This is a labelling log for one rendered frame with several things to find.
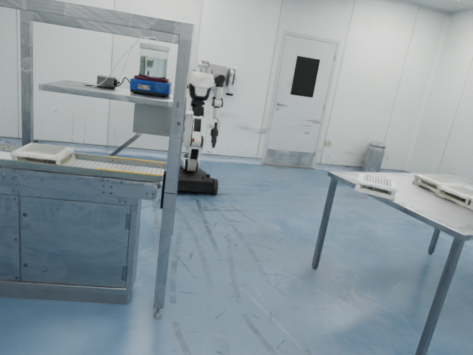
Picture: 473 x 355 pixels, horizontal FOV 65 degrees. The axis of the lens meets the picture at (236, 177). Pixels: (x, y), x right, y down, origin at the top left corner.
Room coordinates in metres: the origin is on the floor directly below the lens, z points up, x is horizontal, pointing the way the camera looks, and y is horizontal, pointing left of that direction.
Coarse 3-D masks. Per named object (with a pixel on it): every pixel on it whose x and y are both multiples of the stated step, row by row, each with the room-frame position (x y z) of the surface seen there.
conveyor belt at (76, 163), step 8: (0, 152) 2.00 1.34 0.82; (8, 152) 2.02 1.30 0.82; (80, 160) 2.08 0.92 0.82; (24, 168) 1.81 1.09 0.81; (32, 168) 1.81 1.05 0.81; (104, 168) 1.99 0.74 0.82; (112, 168) 2.01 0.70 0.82; (120, 168) 2.04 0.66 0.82; (128, 168) 2.06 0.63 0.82; (136, 168) 2.08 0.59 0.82; (144, 168) 2.11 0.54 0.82; (152, 168) 2.13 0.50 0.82; (160, 168) 2.16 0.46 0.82; (104, 176) 1.87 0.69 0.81; (160, 184) 1.91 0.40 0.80
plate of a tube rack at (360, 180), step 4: (360, 176) 2.44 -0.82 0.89; (360, 180) 2.32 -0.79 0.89; (368, 180) 2.35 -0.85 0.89; (388, 180) 2.44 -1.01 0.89; (392, 180) 2.46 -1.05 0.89; (360, 184) 2.30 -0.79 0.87; (364, 184) 2.29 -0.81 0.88; (368, 184) 2.28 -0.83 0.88; (372, 184) 2.28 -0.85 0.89; (376, 184) 2.29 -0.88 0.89; (392, 184) 2.36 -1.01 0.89; (380, 188) 2.26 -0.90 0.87; (384, 188) 2.25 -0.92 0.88; (388, 188) 2.25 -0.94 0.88; (392, 188) 2.24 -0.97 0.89; (396, 188) 2.26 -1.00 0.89
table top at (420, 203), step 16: (336, 176) 2.67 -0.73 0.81; (352, 176) 2.71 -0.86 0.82; (384, 176) 2.88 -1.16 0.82; (400, 176) 2.97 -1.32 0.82; (448, 176) 3.28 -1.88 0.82; (400, 192) 2.45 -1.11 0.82; (416, 192) 2.52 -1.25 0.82; (432, 192) 2.59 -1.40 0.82; (400, 208) 2.15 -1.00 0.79; (416, 208) 2.12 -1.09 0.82; (432, 208) 2.18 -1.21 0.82; (448, 208) 2.23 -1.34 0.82; (464, 208) 2.28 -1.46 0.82; (432, 224) 1.95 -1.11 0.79; (448, 224) 1.92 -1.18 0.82; (464, 224) 1.96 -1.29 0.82; (464, 240) 1.79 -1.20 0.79
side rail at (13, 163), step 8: (0, 160) 1.77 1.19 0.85; (8, 160) 1.78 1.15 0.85; (16, 160) 1.80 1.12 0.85; (40, 168) 1.80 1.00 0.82; (48, 168) 1.81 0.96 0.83; (56, 168) 1.82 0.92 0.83; (64, 168) 1.82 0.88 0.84; (72, 168) 1.83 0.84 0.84; (80, 168) 1.83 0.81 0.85; (88, 168) 1.84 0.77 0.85; (96, 168) 1.86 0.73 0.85; (112, 176) 1.86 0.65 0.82; (120, 176) 1.86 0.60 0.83; (128, 176) 1.87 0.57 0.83; (136, 176) 1.88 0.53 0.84; (144, 176) 1.88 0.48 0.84; (152, 176) 1.89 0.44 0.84; (160, 176) 1.90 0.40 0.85
